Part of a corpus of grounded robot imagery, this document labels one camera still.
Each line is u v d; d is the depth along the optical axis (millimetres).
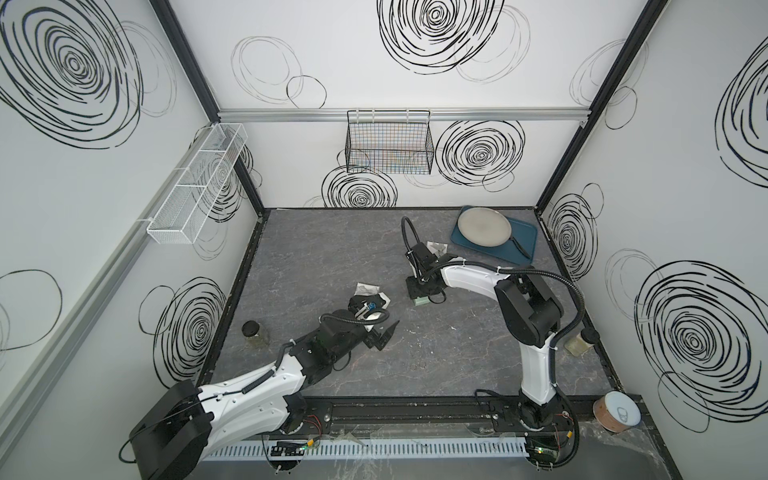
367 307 662
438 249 1037
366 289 937
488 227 1147
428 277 721
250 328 827
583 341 783
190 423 407
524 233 1123
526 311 523
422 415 754
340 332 589
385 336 708
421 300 889
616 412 696
